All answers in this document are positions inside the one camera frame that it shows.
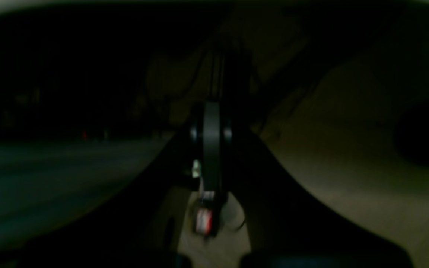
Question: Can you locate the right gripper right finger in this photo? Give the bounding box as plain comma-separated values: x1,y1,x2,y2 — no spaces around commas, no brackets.
222,115,413,268

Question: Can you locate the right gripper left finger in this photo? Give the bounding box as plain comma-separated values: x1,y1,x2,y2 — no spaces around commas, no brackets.
17,102,222,268

